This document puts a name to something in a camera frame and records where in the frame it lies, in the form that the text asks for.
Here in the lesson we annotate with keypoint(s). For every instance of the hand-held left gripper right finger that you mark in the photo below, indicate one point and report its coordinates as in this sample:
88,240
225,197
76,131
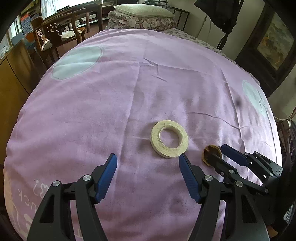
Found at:
188,176

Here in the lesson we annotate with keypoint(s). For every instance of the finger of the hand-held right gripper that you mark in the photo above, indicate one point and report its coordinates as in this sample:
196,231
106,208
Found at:
219,165
233,154

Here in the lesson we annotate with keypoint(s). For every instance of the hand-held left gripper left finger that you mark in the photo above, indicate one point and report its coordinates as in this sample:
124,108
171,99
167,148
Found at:
107,176

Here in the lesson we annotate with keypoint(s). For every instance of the brown tape core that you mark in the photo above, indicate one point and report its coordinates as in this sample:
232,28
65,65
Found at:
208,148

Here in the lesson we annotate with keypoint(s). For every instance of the cream tape roll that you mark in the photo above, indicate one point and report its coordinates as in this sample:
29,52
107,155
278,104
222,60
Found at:
157,143

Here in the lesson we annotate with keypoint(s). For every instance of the purple printed blanket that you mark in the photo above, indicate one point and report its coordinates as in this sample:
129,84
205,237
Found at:
104,92

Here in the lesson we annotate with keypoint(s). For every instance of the floral bedsheet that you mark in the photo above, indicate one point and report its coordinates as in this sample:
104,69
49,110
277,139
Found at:
208,44

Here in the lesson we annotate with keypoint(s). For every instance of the black coat rack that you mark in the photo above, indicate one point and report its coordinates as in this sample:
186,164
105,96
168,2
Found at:
222,40

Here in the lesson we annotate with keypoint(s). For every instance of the framed landscape painting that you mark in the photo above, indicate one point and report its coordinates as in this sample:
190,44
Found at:
272,41

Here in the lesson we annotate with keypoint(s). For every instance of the wooden cabinet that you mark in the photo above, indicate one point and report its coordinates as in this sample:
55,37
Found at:
13,81

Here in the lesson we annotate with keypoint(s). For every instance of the black jacket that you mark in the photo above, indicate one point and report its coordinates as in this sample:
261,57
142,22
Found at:
219,14

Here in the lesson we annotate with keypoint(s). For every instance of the dark wooden chair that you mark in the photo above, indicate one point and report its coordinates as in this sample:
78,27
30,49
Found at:
53,34

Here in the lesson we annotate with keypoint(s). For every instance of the folded floral quilt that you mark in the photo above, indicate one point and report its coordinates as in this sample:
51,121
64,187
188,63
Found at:
138,23

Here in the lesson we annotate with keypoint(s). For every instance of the cream pillow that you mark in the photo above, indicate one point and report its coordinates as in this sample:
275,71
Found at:
143,10

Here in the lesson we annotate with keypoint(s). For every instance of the dark wooden table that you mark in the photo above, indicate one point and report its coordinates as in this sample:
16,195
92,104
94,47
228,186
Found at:
92,5

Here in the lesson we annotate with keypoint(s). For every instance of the shelf of boxes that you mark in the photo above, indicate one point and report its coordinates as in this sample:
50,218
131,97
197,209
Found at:
25,23

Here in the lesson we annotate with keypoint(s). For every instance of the white dust sheet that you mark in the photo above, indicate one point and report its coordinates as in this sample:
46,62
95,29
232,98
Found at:
53,5

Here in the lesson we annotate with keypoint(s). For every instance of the black metal bed frame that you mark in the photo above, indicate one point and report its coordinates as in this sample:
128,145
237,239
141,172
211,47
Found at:
182,16

